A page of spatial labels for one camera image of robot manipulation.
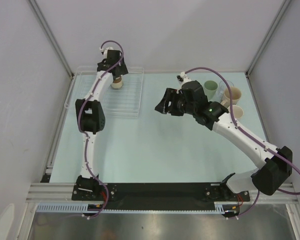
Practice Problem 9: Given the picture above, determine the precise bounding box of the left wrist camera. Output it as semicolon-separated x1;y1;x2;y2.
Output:
99;46;114;56

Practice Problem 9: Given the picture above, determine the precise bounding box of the purple cable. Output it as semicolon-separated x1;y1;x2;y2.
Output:
184;66;300;221
76;40;125;221

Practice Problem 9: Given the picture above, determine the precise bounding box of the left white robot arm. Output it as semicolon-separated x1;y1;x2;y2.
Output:
75;47;129;200

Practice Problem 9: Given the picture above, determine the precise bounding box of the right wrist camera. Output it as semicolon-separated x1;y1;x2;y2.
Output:
176;71;192;88

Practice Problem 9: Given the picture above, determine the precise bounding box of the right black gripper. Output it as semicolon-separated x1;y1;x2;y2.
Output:
154;88;196;117

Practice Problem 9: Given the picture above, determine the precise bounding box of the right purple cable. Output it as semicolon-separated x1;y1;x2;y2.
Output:
184;66;300;221

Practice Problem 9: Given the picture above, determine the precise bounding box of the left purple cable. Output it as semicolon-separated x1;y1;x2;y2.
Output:
76;40;125;221

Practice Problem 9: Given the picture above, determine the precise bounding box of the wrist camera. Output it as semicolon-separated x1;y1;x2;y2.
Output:
99;46;114;56
176;71;192;88

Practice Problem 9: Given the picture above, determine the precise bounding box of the light green cup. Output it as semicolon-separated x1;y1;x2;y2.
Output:
203;80;218;101

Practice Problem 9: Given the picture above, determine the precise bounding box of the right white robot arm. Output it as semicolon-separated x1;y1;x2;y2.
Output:
154;80;292;201

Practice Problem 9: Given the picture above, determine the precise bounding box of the beige patterned mug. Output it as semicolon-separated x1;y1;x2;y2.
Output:
220;86;242;108

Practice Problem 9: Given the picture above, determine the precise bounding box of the white wire dish rack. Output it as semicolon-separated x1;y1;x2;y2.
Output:
64;65;144;118

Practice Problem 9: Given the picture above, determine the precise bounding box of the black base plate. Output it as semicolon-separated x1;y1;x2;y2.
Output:
71;182;250;211

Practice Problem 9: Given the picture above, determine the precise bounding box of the brown beige cup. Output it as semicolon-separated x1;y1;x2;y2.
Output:
110;76;124;90

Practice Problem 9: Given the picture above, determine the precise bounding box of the white ceramic mug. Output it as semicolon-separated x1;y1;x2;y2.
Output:
227;105;244;120

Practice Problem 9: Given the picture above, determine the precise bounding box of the clear glass cup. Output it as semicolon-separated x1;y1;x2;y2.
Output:
215;80;234;103

